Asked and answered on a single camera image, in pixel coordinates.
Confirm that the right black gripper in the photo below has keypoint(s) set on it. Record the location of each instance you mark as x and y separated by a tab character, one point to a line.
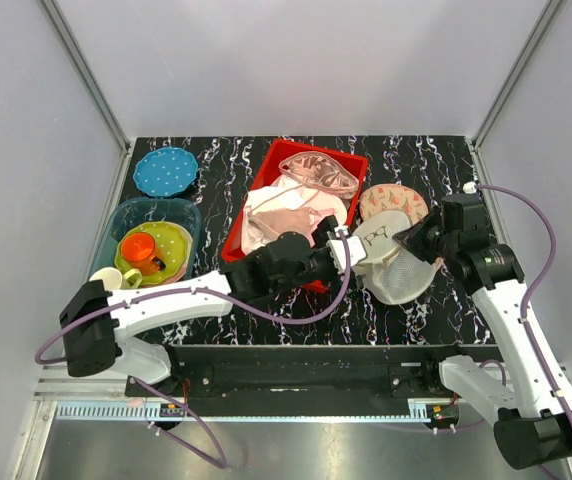
412	238

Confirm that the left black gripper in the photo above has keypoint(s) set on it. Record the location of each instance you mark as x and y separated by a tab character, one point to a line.
323	235

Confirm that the white mesh laundry bag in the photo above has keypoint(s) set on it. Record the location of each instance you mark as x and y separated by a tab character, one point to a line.
390	272

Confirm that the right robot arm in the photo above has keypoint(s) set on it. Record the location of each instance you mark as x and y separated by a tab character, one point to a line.
531	419

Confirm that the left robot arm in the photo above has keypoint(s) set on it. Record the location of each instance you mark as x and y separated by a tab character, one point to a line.
101	327

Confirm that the beige bra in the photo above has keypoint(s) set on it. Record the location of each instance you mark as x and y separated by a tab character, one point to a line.
266	226

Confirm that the light pink bra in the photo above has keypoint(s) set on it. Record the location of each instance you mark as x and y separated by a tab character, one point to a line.
309	207

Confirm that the floral pink oven mitt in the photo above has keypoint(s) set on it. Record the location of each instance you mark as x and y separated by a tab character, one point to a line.
392	197

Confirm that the pink plate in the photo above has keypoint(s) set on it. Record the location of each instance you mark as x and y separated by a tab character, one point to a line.
187	264

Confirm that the white cloth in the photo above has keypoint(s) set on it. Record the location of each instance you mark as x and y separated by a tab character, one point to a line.
266	198

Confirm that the orange plastic cup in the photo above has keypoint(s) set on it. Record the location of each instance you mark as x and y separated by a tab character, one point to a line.
141	251

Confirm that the blue polka dot plate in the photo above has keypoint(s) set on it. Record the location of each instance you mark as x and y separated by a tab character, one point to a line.
165	172

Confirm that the cream cup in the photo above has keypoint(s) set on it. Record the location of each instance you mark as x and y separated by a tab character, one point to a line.
114	279

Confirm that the clear blue plastic container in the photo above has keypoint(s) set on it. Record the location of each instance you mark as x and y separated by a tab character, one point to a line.
129	215

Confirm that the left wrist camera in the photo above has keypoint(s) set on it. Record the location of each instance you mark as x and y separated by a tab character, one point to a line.
348	253

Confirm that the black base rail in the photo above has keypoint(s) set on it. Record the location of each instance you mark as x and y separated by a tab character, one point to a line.
309	381

